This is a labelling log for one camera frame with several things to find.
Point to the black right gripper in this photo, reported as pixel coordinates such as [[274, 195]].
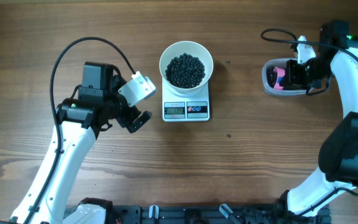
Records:
[[293, 78]]

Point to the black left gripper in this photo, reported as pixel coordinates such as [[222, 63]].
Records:
[[126, 120]]

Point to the pink scoop blue handle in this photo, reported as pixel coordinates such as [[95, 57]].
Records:
[[280, 73]]

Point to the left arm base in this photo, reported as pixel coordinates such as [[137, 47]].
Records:
[[94, 211]]

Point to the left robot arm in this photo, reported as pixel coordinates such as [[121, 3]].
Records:
[[103, 95]]

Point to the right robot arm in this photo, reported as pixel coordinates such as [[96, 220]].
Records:
[[334, 56]]

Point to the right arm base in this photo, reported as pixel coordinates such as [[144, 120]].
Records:
[[281, 214]]

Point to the white digital kitchen scale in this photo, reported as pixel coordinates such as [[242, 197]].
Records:
[[185, 105]]

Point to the black beans in bowl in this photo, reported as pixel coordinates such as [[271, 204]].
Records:
[[185, 71]]

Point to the white plastic bowl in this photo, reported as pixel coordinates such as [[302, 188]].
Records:
[[189, 47]]

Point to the clear plastic container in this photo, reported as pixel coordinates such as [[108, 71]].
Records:
[[281, 63]]

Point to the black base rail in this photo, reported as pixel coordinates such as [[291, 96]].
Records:
[[248, 214]]

